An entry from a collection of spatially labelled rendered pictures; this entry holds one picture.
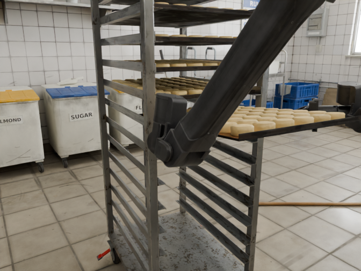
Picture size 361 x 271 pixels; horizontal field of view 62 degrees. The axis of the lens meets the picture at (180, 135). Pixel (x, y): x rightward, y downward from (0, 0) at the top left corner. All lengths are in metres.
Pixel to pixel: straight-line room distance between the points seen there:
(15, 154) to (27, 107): 0.43
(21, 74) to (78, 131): 0.90
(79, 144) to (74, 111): 0.34
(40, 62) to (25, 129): 0.90
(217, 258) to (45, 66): 2.75
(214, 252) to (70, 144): 1.95
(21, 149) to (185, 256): 1.94
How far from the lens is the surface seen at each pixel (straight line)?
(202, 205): 1.63
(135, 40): 1.05
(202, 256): 1.56
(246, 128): 0.64
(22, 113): 2.94
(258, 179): 1.25
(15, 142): 2.99
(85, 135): 3.10
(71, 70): 3.65
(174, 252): 1.58
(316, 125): 0.76
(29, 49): 3.57
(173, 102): 0.58
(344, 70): 5.46
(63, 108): 3.00
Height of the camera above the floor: 1.10
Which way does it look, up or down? 16 degrees down
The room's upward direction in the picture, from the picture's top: straight up
